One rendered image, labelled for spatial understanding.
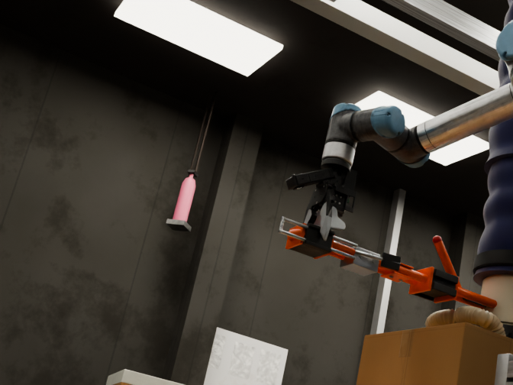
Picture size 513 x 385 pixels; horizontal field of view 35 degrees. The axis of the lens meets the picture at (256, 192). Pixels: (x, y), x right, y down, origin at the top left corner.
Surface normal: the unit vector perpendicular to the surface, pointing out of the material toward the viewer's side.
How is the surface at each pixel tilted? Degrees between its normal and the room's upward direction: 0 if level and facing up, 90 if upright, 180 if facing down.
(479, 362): 91
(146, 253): 90
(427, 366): 90
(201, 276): 90
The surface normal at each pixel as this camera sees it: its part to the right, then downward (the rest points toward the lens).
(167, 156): 0.46, -0.22
